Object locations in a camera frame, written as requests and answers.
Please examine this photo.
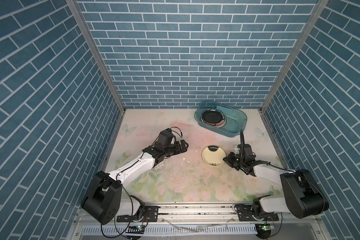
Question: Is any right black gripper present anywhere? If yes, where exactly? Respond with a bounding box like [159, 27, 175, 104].
[222, 151, 245, 171]

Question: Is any cream plate black flower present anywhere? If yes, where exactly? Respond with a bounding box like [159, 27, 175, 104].
[202, 145, 227, 167]

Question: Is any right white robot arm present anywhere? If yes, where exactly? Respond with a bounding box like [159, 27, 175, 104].
[223, 144, 330, 219]

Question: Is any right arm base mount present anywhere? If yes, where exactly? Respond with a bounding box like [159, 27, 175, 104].
[234, 204, 279, 222]

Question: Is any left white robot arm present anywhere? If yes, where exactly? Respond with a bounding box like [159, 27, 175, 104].
[81, 128, 189, 225]

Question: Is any black round plate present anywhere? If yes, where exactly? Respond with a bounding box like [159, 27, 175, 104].
[201, 109, 226, 127]

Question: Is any translucent teal plastic bin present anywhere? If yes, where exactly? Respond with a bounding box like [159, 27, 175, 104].
[194, 101, 248, 138]

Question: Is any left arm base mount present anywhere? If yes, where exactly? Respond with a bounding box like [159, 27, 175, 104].
[116, 206, 159, 223]

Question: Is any aluminium front rail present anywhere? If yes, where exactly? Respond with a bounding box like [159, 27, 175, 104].
[67, 202, 325, 240]

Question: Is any green rim HAO SHI plate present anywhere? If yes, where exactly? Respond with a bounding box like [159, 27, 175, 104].
[202, 116, 226, 128]

